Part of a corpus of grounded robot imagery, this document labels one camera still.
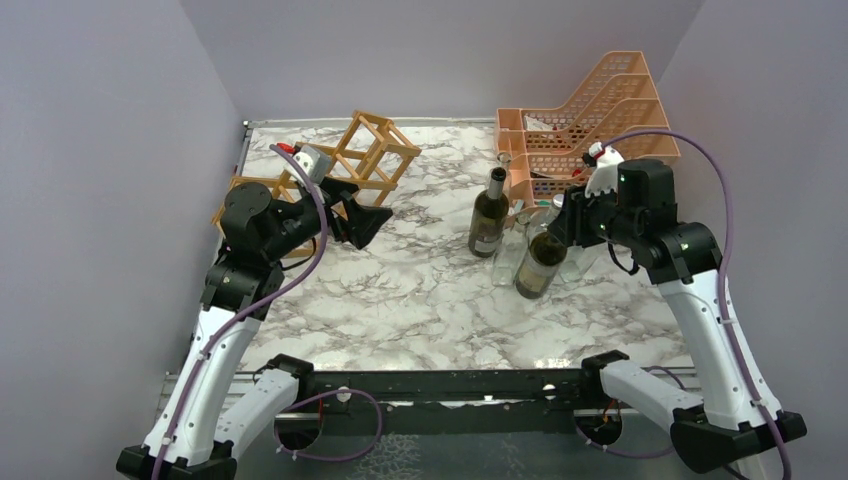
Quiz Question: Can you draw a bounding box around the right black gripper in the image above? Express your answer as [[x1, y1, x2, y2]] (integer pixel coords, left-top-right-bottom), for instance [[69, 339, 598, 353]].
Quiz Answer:
[[548, 180, 641, 248]]

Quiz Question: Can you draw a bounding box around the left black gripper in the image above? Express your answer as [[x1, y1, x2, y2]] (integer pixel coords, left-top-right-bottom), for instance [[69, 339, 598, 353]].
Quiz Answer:
[[264, 175, 393, 262]]

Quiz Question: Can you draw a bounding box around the green bottle navy cream label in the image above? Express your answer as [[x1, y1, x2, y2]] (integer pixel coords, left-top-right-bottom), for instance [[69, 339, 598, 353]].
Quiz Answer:
[[514, 231, 568, 299]]

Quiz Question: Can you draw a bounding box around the wooden wine rack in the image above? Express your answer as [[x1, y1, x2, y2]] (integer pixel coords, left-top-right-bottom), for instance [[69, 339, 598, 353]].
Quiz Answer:
[[213, 111, 421, 260]]

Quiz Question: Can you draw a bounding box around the tall clear glass bottle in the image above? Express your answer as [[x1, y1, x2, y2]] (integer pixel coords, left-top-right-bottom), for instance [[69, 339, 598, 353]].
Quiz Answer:
[[491, 212, 532, 286]]

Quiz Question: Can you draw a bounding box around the green bottle brown label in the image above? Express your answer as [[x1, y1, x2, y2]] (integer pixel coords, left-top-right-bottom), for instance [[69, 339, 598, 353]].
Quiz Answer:
[[467, 167, 509, 258]]

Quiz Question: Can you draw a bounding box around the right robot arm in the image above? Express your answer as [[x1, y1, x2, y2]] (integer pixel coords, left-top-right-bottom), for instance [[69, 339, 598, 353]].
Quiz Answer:
[[549, 159, 807, 474]]

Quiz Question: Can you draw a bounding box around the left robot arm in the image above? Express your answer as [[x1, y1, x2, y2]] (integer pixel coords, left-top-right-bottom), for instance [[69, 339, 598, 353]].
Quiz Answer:
[[116, 177, 393, 479]]

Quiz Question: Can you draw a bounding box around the clear bottle silver cap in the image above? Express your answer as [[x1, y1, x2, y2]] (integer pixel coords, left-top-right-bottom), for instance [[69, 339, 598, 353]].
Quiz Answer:
[[526, 194, 565, 242]]

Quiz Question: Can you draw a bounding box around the short clear glass jar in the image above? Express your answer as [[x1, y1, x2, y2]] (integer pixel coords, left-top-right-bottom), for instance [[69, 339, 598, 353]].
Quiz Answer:
[[559, 246, 599, 284]]

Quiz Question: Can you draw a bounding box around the peach plastic file organizer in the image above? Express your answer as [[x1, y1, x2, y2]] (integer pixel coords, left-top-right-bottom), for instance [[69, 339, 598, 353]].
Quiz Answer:
[[494, 51, 670, 208]]

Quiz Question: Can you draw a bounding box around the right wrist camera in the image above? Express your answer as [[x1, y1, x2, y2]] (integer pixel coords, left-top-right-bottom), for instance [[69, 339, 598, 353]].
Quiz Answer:
[[584, 141, 624, 198]]

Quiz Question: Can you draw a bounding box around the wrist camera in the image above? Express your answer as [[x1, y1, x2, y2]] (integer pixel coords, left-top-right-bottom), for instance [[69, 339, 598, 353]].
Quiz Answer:
[[271, 143, 331, 185], [584, 141, 624, 198]]

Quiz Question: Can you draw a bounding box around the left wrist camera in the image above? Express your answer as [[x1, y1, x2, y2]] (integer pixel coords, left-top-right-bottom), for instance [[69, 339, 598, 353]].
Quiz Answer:
[[271, 143, 331, 185]]

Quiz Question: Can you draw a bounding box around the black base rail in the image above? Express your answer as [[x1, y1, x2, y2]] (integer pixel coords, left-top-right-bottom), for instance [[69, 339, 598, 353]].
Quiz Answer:
[[274, 368, 611, 439]]

